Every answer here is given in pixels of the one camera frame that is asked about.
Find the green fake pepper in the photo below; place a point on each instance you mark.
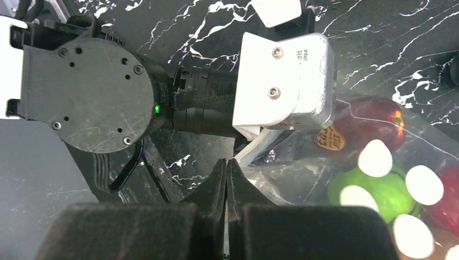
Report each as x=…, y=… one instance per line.
x=389, y=192

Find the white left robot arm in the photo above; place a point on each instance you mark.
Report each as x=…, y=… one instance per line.
x=95, y=93

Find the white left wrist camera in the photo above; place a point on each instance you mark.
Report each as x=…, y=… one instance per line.
x=286, y=79

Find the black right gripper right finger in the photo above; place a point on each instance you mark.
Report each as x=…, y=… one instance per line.
x=260, y=229

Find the clear zip top bag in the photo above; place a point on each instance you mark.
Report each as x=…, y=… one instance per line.
x=375, y=154

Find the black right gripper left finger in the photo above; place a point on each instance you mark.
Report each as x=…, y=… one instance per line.
x=190, y=229

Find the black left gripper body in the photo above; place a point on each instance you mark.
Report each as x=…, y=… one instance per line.
x=198, y=100

